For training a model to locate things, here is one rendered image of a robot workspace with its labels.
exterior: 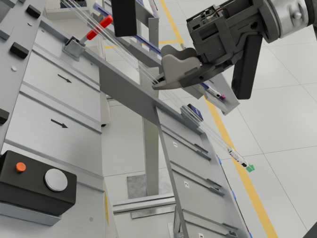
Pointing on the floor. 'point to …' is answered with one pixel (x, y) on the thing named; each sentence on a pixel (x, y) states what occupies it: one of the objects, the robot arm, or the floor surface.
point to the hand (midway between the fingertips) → (161, 85)
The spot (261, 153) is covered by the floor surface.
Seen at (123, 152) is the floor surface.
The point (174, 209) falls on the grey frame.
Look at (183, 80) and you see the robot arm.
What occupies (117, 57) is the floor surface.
